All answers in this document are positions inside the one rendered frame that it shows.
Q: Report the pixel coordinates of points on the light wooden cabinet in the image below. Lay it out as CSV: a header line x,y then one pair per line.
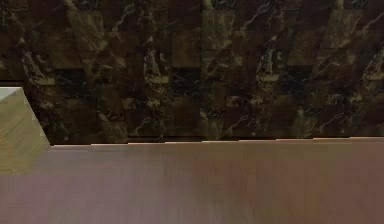
x,y
16,133

